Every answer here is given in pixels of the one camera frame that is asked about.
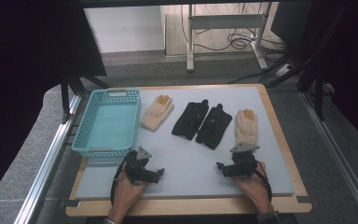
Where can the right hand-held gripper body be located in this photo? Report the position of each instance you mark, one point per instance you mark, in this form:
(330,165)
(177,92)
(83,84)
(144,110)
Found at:
(244,165)

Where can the white desk frame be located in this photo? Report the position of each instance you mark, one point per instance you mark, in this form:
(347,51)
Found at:
(225,22)

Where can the aluminium rail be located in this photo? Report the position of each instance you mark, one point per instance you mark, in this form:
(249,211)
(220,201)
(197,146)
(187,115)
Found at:
(48,161)
(338,155)

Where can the white power strip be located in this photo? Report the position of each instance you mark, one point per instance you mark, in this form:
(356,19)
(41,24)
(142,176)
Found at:
(282,70)

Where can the cream knit glove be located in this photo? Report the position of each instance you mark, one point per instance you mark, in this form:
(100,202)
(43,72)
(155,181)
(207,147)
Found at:
(157,113)
(246,127)

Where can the teal plastic basket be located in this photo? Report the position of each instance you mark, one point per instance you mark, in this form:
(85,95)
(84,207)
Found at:
(110,124)

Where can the dark curtain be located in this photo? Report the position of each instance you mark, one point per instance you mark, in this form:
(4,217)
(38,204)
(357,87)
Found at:
(354,62)
(28,77)

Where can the black metal stand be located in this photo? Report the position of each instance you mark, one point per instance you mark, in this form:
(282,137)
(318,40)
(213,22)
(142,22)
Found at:
(71,87)
(307,68)

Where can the black glove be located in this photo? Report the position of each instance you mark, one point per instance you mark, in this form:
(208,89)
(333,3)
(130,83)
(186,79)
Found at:
(190,119)
(213,127)

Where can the silver wristwatch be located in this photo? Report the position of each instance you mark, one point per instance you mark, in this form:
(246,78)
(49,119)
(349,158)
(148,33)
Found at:
(109,221)

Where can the grey foam mat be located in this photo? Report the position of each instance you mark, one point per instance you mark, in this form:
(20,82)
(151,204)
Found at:
(183,168)

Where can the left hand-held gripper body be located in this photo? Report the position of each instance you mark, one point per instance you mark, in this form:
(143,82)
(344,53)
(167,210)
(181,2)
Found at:
(136,168)

